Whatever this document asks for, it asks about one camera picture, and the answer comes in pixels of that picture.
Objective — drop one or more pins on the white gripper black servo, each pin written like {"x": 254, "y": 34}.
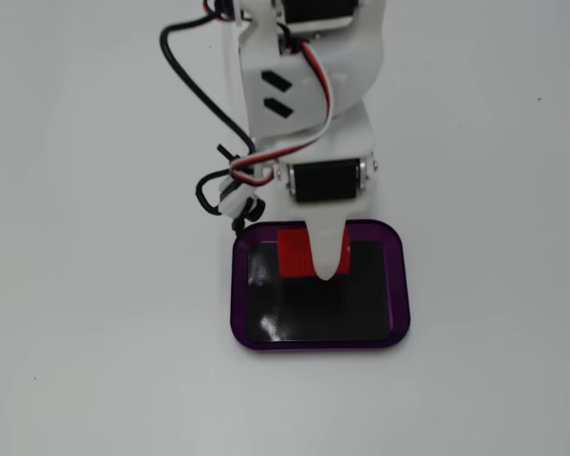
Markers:
{"x": 324, "y": 183}

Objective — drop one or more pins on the red studded rectangular block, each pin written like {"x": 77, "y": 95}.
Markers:
{"x": 292, "y": 256}

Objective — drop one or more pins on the purple tray with black base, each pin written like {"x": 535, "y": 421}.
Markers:
{"x": 313, "y": 313}

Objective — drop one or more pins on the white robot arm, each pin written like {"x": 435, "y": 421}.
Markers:
{"x": 368, "y": 52}

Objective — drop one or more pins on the white slotted housing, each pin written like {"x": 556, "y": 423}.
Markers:
{"x": 266, "y": 111}

